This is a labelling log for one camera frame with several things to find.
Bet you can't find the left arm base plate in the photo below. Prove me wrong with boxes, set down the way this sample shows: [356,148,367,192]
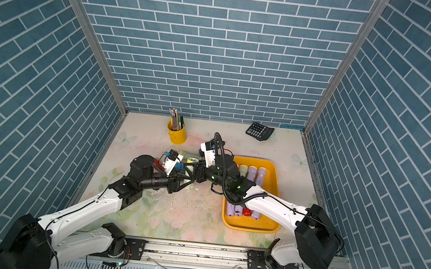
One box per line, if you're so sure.
[91,237,148,261]

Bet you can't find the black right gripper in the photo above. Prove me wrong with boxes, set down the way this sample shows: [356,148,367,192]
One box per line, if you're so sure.
[182,158,234,192]

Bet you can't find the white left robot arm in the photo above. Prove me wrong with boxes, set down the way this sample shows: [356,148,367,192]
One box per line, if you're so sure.
[0,155,185,269]

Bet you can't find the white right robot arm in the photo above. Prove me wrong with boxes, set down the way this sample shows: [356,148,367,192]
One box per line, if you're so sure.
[200,150,343,269]

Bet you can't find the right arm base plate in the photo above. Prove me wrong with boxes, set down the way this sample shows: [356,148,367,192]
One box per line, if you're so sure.
[246,249,299,269]

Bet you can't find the yellow plastic storage tray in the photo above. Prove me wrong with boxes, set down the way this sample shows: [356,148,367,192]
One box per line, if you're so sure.
[222,156,281,234]

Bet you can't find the red flashlight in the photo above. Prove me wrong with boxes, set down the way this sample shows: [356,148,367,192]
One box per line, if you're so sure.
[153,159,164,173]
[243,208,253,217]

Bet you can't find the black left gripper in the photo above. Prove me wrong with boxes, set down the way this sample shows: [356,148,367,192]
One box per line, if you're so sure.
[138,165,195,198]

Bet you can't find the black desk calculator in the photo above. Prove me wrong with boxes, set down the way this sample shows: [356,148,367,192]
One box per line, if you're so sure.
[245,122,275,142]

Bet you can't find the green flashlight horizontal top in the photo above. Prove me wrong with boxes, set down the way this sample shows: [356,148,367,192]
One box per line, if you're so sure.
[179,150,201,163]

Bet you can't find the green flashlight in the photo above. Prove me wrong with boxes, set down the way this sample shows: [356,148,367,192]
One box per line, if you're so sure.
[238,165,248,177]

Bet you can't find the blue flashlight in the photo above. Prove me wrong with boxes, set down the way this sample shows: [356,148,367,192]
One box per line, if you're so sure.
[175,163,185,171]

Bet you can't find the black corrugated cable conduit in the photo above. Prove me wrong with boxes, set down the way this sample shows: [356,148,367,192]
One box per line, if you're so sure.
[206,132,275,209]

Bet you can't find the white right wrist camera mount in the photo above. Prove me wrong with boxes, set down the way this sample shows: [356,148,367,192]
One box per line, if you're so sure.
[200,140,217,168]

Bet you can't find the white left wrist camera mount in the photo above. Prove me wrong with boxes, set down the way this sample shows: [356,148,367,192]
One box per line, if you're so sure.
[163,150,182,175]

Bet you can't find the purple flashlight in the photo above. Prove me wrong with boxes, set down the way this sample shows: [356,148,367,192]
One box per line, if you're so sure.
[255,167,267,187]
[234,205,244,217]
[246,166,258,182]
[225,202,235,217]
[251,211,262,220]

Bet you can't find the yellow pen holder cup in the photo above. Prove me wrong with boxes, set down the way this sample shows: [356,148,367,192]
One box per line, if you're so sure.
[167,122,187,145]

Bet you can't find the pens in cup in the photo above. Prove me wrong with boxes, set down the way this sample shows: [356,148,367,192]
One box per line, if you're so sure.
[169,108,184,132]

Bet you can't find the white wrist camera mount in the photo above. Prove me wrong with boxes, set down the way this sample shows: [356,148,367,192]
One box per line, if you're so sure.
[163,150,182,175]
[200,140,217,168]

